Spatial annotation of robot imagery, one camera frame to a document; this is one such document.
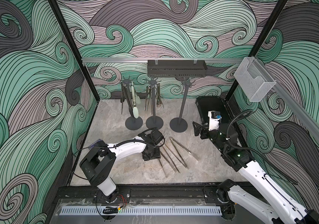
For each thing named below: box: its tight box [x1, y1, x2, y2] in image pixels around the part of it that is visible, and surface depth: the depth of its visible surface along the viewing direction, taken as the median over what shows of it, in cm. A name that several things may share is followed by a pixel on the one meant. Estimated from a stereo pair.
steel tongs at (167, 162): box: [159, 151, 181, 178], surface depth 87 cm
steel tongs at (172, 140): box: [169, 136, 201, 170], surface depth 91 cm
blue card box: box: [87, 138, 106, 152], surface depth 48 cm
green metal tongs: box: [129, 81, 141, 119], surface depth 84 cm
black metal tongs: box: [122, 83, 135, 118], surface depth 81 cm
